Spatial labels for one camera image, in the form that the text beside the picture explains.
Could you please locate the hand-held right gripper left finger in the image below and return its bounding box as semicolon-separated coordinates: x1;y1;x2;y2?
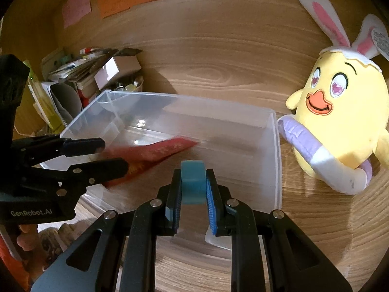
30;168;183;292

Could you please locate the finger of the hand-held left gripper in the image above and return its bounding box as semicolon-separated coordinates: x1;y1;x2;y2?
12;135;106;167
29;157;130;196

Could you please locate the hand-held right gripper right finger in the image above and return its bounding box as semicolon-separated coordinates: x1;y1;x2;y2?
204;169;353;292

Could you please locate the blue tape roll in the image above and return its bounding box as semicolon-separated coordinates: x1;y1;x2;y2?
181;161;208;206

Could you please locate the red foil packet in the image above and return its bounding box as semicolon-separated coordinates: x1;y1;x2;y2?
103;137;198;188

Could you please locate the clear plastic storage bin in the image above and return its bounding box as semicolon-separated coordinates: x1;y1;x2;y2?
60;90;282;250

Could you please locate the person's left hand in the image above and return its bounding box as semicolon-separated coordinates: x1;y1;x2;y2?
17;223;40;253

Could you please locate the green spray bottle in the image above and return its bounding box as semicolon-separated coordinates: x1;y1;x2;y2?
23;61;66;130

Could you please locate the stack of books and papers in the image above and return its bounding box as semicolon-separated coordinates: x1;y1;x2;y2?
41;47;102;84

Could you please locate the small cardboard box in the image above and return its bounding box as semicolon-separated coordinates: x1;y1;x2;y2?
94;55;143;90

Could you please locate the pink paper note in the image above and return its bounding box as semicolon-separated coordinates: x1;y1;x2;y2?
62;0;92;28

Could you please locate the orange cloth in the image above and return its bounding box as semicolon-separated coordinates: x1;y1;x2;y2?
1;237;31;289

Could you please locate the yellow chick plush toy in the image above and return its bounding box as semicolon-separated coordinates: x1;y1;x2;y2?
278;0;389;195

